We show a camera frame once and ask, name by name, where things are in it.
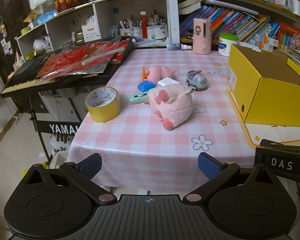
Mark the white shelf unit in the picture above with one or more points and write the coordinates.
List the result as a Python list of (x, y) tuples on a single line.
[(103, 10)]

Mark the pink checkered tablecloth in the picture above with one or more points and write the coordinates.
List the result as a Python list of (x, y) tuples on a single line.
[(140, 130)]

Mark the red tassel ornament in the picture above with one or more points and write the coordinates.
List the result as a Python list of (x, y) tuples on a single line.
[(143, 25)]

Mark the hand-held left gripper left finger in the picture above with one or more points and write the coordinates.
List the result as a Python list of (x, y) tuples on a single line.
[(91, 166)]

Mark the small spray bottle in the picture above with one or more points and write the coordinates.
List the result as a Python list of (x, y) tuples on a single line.
[(176, 46)]

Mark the printed white shopping bag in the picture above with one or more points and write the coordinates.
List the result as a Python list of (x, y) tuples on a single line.
[(60, 145)]

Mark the white plastic bag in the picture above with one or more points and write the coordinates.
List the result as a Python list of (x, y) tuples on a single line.
[(41, 44)]

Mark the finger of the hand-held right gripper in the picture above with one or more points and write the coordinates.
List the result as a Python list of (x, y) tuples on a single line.
[(285, 145)]

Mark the blue card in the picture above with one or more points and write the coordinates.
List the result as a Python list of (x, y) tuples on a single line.
[(113, 31)]

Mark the small pink plush toy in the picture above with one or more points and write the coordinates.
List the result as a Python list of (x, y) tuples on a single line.
[(157, 72)]

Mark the blue cloth piece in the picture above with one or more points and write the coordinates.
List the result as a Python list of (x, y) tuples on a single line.
[(145, 86)]

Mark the black electronic keyboard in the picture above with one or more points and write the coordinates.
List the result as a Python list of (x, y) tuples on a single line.
[(27, 72)]

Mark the white straw box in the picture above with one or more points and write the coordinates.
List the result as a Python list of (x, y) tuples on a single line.
[(91, 31)]

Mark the stack of lying books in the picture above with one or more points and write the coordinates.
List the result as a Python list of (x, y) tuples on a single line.
[(190, 5)]

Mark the yellow cardboard box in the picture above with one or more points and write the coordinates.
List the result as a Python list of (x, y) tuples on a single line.
[(275, 102)]

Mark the row of small cartons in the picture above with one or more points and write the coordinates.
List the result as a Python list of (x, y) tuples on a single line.
[(272, 38)]

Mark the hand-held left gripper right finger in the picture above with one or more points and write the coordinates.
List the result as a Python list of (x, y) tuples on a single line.
[(210, 166)]

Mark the white pen cup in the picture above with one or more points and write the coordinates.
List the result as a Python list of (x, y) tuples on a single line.
[(130, 32), (157, 32)]

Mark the black keyboard stand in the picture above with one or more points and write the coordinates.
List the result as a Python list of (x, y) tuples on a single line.
[(62, 128)]

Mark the large pink plush pig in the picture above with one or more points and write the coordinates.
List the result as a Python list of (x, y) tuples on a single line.
[(175, 102)]

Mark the white jar green lid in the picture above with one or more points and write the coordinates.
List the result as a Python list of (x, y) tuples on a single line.
[(227, 46)]

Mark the red plastic packets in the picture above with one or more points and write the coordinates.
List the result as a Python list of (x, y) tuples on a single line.
[(72, 60)]

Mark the row of upright books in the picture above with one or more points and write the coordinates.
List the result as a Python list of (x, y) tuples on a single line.
[(230, 22)]

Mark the blue plastic packet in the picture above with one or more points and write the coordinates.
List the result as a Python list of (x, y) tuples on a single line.
[(46, 17)]

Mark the pink humidifier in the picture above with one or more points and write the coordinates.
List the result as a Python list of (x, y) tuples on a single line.
[(202, 38)]

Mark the grey toy truck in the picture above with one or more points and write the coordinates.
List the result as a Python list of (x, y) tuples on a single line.
[(198, 81)]

